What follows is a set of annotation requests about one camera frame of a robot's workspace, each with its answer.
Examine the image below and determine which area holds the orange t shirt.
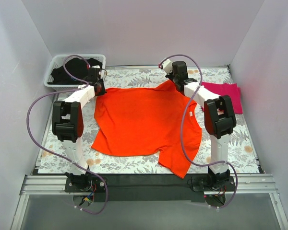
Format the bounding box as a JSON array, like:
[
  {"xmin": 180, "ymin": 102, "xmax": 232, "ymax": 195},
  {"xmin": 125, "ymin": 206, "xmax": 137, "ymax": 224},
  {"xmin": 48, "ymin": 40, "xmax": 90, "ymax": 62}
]
[{"xmin": 91, "ymin": 80, "xmax": 202, "ymax": 178}]

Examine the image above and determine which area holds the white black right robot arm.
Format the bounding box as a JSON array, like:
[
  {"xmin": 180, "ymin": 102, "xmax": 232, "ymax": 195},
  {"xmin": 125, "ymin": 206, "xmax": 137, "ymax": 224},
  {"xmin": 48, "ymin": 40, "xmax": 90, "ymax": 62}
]
[{"xmin": 159, "ymin": 59, "xmax": 236, "ymax": 188}]

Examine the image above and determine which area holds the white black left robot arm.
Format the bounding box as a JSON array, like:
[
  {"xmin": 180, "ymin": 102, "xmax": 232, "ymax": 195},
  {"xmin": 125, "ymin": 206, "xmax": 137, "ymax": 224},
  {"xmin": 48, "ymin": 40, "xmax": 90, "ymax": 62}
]
[{"xmin": 52, "ymin": 66, "xmax": 106, "ymax": 192}]

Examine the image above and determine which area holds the black t shirt in basket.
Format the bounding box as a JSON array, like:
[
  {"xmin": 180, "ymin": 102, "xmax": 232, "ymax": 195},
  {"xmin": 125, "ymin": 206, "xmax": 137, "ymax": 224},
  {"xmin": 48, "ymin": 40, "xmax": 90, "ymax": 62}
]
[{"xmin": 47, "ymin": 57, "xmax": 94, "ymax": 85}]

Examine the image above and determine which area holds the folded magenta t shirt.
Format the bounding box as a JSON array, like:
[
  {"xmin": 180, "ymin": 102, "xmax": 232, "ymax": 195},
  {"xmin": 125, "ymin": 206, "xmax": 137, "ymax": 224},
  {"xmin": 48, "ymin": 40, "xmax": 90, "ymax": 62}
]
[{"xmin": 202, "ymin": 82, "xmax": 243, "ymax": 115}]

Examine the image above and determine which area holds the white plastic laundry basket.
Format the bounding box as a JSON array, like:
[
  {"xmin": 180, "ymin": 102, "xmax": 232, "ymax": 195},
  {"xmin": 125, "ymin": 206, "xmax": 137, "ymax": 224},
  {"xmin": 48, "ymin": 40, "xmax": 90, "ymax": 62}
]
[{"xmin": 44, "ymin": 54, "xmax": 106, "ymax": 91}]

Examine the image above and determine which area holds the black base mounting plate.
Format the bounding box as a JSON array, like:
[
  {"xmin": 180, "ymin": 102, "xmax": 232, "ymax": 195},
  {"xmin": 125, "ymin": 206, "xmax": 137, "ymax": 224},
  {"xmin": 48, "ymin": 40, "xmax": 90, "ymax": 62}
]
[{"xmin": 64, "ymin": 174, "xmax": 235, "ymax": 203}]

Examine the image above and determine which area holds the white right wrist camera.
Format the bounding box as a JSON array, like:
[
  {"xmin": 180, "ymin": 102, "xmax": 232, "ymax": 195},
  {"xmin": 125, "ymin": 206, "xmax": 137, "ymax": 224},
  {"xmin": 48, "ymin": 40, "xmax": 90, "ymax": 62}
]
[{"xmin": 158, "ymin": 59, "xmax": 173, "ymax": 74}]

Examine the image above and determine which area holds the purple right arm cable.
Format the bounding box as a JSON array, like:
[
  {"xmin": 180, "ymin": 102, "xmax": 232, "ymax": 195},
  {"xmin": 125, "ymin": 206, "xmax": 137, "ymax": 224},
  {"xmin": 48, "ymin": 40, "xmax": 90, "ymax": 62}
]
[{"xmin": 158, "ymin": 54, "xmax": 240, "ymax": 209}]

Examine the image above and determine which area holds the aluminium frame rail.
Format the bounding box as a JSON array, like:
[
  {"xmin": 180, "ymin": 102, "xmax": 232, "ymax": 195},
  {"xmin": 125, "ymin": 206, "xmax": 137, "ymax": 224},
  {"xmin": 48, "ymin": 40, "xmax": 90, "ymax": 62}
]
[{"xmin": 20, "ymin": 174, "xmax": 279, "ymax": 195}]

